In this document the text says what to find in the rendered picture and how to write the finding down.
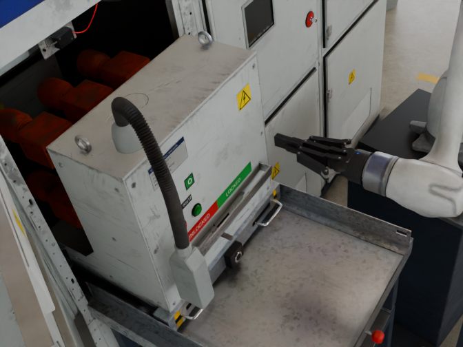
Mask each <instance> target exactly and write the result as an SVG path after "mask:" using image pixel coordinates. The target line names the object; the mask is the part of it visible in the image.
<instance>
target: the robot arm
mask: <svg viewBox="0 0 463 347"><path fill-rule="evenodd" d="M409 129H410V130H412V131H414V132H416V133H418V134H420V137H419V138H418V139H417V140H416V141H414V142H413V143H412V149H414V150H416V151H423V152H426V153H428V154H427V155H426V156H425V157H423V158H421V159H419V160H415V159H403V158H399V157H397V156H392V155H389V154H386V153H382V152H380V151H376V152H375V153H372V152H369V151H365V150H363V149H357V150H355V149H354V148H352V147H351V139H342V140H340V139H335V138H325V137H320V136H310V137H309V139H305V140H302V139H299V138H295V137H289V136H285V135H282V134H279V133H277V134H276V135H275V136H274V142H275V146H277V147H281V148H283V149H286V151H289V152H291V153H293V154H296V158H297V162H299V163H300V164H301V165H304V166H305V167H307V168H309V169H310V170H312V171H314V172H316V173H317V174H319V175H321V177H322V178H323V179H324V180H326V181H327V180H329V177H330V176H333V175H336V176H344V177H345V178H346V179H347V180H349V181H352V182H355V183H358V184H360V185H363V187H364V189H366V190H368V191H372V192H374V193H378V194H380V195H381V196H386V197H388V198H390V199H392V200H394V201H396V202H397V203H398V204H400V205H401V206H403V207H405V208H407V209H410V210H412V211H415V212H416V213H418V214H420V215H422V216H425V217H428V218H436V217H445V218H451V217H457V216H459V215H460V214H461V213H462V212H463V178H462V172H463V171H462V170H461V169H460V167H459V165H461V166H463V0H461V3H460V11H459V15H458V19H457V25H456V29H455V36H454V40H453V46H452V50H451V56H450V61H449V68H448V69H447V70H446V71H445V72H444V73H443V75H441V77H440V79H439V80H438V82H437V84H436V85H435V87H434V89H433V91H432V94H431V98H430V101H429V108H428V112H427V122H420V121H414V120H412V121H411V122H410V125H409ZM314 141H315V142H314ZM458 164H459V165H458Z"/></svg>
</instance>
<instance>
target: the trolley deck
mask: <svg viewBox="0 0 463 347"><path fill-rule="evenodd" d="M412 247H413V238H411V239H410V247H409V248H408V250H407V252H406V254H405V255H404V256H403V255H400V254H398V253H395V252H393V251H390V250H388V249H385V248H382V247H380V246H377V245H375V244H372V243H370V242H367V241H364V240H361V239H360V238H356V237H354V236H352V235H349V234H346V233H343V232H341V231H339V230H336V229H333V228H331V227H328V226H326V225H323V224H321V223H318V222H315V221H313V220H310V219H308V218H305V217H302V216H301V215H297V214H295V213H292V212H290V211H287V210H284V209H281V210H280V211H279V212H278V214H277V215H276V216H275V218H274V219H273V220H272V221H271V222H270V223H269V224H268V225H267V226H265V227H263V226H259V225H258V227H257V228H256V230H255V231H254V232H253V233H252V234H251V236H250V237H249V238H248V240H247V241H246V243H244V244H243V253H244V254H243V256H242V257H241V258H240V260H239V261H238V262H237V263H236V265H235V266H234V267H233V268H232V269H231V268H229V267H227V266H226V268H225V269H224V271H223V272H222V273H221V274H220V275H219V276H218V278H217V279H216V281H215V282H214V283H213V284H212V287H213V290H214V293H215V294H214V297H213V299H212V300H211V301H210V303H209V304H208V305H207V306H206V308H205V309H204V310H203V311H202V313H201V314H200V315H199V316H198V317H197V318H196V319H193V320H190V319H186V320H185V321H184V322H183V323H182V324H181V325H180V326H179V328H178V329H180V330H181V331H183V332H185V333H187V334H188V335H191V336H192V337H194V338H196V339H198V340H199V341H201V342H203V343H205V344H207V345H208V346H211V347H361V345H362V343H363V341H364V339H365V337H366V336H367V334H366V333H365V332H366V330H370V328H371V326H372V324H373V323H374V321H375V319H376V317H377V315H378V313H379V312H380V309H381V308H382V306H383V304H384V302H385V300H386V298H387V297H388V295H389V293H390V291H391V289H392V288H393V285H394V284H395V281H396V280H397V278H398V276H399V274H400V272H401V271H402V269H403V267H404V265H405V263H406V262H407V260H408V258H409V256H410V254H411V252H412ZM87 306H88V308H89V310H90V312H91V314H92V316H93V317H94V318H96V319H97V320H99V321H100V322H103V323H104V324H106V325H108V326H109V327H111V328H113V329H114V330H116V331H118V332H119V333H121V334H122V335H125V336H126V337H128V338H129V339H131V340H132V341H135V342H136V343H138V344H140V345H141V346H143V347H178V346H176V345H174V344H173V343H171V342H169V341H167V340H166V339H163V338H162V337H160V336H159V335H157V334H155V333H153V332H152V331H150V330H148V329H146V328H145V327H143V326H141V325H140V324H137V323H136V322H134V321H132V320H131V319H129V318H127V317H126V316H124V315H122V314H120V313H118V312H117V311H115V310H113V309H112V308H110V307H108V306H106V305H104V304H103V303H101V302H99V301H98V300H96V299H93V300H92V301H91V302H90V303H89V304H87Z"/></svg>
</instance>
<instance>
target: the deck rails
mask: <svg viewBox="0 0 463 347"><path fill-rule="evenodd" d="M272 181H274V180H272ZM274 182H276V181H274ZM278 183H279V182H278ZM279 184H280V196H281V197H280V199H279V200H278V201H279V202H281V203H282V208H281V209H284V210H287V211H290V212H292V213H295V214H297V215H301V216H302V217H305V218H308V219H310V220H313V221H315V222H318V223H321V224H323V225H326V226H328V227H331V228H333V229H336V230H339V231H341V232H343V233H346V234H349V235H352V236H354V237H356V238H360V239H361V240H364V241H367V242H370V243H372V244H375V245H377V246H380V247H382V248H385V249H388V250H390V251H393V252H395V253H398V254H400V255H403V256H404V255H405V254H406V252H407V250H408V248H409V247H410V239H411V231H410V230H408V229H405V228H402V227H399V226H397V225H394V224H391V223H389V222H386V221H384V220H380V219H378V218H375V217H372V216H370V215H367V214H364V213H361V212H359V211H356V210H353V209H350V208H348V207H344V206H342V205H340V204H336V203H334V202H331V201H328V200H325V199H323V198H320V197H318V196H314V195H312V194H310V193H306V192H304V191H301V190H298V189H295V188H293V187H290V186H287V185H284V184H282V183H279ZM397 230H399V231H402V232H405V233H406V234H407V235H403V234H401V233H398V232H396V231H397ZM88 284H89V286H90V288H91V290H92V292H93V294H94V299H96V300H98V301H99V302H101V303H103V304H104V305H106V306H108V307H110V308H112V309H113V310H115V311H117V312H118V313H120V314H122V315H124V316H126V317H127V318H129V319H131V320H132V321H134V322H136V323H137V324H140V325H141V326H143V327H145V328H146V329H148V330H150V331H152V332H153V333H155V334H157V335H159V336H160V337H162V338H163V339H166V340H167V341H169V342H171V343H173V344H174V345H176V346H178V347H211V346H208V345H207V344H205V343H203V342H201V341H199V340H198V339H196V338H194V337H192V336H191V335H188V334H187V333H185V332H183V331H181V330H180V329H177V330H174V329H173V328H170V327H169V326H167V325H165V324H164V323H162V322H160V321H158V320H157V319H154V316H153V317H151V316H149V315H147V314H146V313H144V312H142V311H140V310H139V309H137V307H138V306H137V305H135V304H133V303H131V302H129V301H127V300H126V299H124V298H122V297H120V296H118V295H117V294H115V293H113V292H112V291H109V290H107V289H106V288H104V287H103V288H99V287H97V286H95V285H93V284H92V283H90V282H88Z"/></svg>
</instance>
